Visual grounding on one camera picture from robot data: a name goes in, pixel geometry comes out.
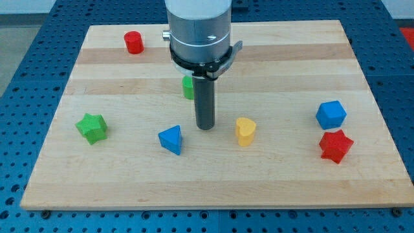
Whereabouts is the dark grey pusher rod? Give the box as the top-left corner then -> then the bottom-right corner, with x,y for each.
192,77 -> 215,130

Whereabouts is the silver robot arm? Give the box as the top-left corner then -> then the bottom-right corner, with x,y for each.
162,0 -> 232,130

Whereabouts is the yellow heart block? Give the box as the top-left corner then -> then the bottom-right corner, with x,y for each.
235,117 -> 256,146

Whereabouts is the green star block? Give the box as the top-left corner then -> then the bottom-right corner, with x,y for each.
75,113 -> 107,145

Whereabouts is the red star block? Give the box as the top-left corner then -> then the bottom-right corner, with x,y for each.
319,129 -> 354,164

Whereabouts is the green block behind rod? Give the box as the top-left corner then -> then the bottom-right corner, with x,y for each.
182,76 -> 194,100

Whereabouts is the blue triangle block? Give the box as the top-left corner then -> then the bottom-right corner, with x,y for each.
158,125 -> 182,155

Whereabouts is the red cylinder block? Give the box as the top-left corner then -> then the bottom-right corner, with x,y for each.
124,31 -> 145,54

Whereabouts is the wooden board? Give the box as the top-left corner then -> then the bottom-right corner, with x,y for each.
20,20 -> 413,211

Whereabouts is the blue hexagon block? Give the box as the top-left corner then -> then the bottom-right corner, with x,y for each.
316,100 -> 347,129

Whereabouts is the red object at edge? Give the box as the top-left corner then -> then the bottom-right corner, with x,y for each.
400,27 -> 414,50

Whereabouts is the black clamp ring with lever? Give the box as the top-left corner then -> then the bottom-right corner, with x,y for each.
169,40 -> 243,80

